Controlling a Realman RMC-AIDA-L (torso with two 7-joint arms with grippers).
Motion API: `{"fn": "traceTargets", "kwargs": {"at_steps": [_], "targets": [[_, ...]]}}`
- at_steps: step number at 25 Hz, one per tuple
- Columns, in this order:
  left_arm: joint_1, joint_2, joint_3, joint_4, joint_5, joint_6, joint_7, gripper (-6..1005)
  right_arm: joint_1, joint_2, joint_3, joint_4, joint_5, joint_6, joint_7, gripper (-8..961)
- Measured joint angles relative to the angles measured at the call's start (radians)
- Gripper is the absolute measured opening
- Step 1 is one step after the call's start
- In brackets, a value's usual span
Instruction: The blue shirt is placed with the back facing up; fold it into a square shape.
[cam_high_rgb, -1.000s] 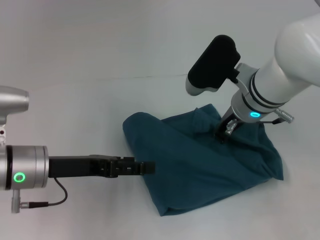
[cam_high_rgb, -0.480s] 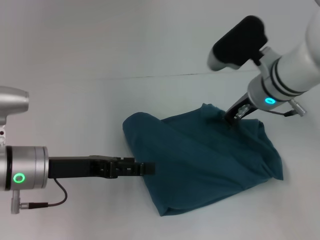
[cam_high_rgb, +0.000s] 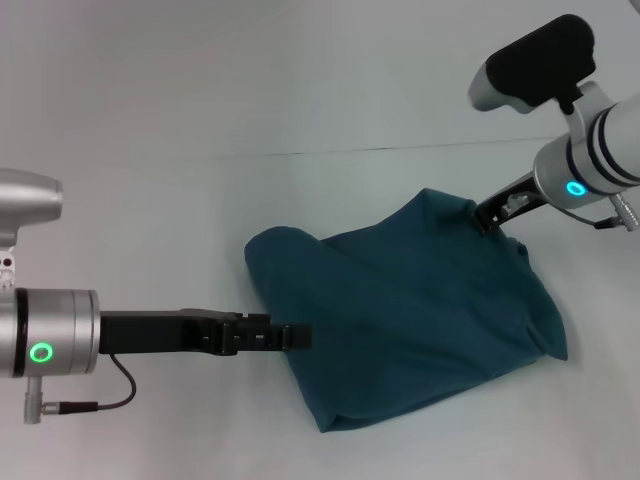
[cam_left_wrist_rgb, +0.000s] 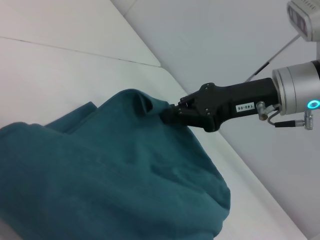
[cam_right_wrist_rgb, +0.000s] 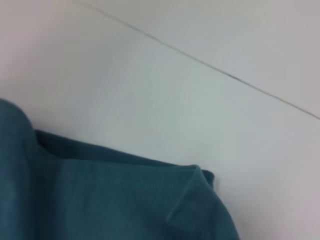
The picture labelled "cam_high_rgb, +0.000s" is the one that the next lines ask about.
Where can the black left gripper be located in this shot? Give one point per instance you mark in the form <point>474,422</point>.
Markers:
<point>165,332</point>

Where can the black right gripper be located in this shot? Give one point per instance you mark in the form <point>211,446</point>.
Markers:
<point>510,200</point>

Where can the silver and black right robot arm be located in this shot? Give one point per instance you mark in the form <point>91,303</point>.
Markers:
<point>575,130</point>

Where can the teal blue t-shirt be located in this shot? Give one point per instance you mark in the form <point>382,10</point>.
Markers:
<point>410,300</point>

